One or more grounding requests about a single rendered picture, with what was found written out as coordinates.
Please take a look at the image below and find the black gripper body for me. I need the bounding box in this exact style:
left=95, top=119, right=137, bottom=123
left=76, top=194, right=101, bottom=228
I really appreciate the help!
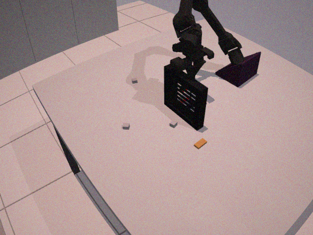
left=170, top=44, right=214, bottom=71

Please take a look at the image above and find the orange flat rectangular block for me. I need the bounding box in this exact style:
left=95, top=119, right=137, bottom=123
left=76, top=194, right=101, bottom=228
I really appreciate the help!
left=194, top=138, right=207, bottom=149

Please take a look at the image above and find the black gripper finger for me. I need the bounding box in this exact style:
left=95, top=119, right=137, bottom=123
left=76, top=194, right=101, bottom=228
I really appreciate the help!
left=186, top=65, right=194, bottom=76
left=193, top=60, right=206, bottom=75

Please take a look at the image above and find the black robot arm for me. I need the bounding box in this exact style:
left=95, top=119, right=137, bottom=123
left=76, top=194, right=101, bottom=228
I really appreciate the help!
left=172, top=0, right=247, bottom=66

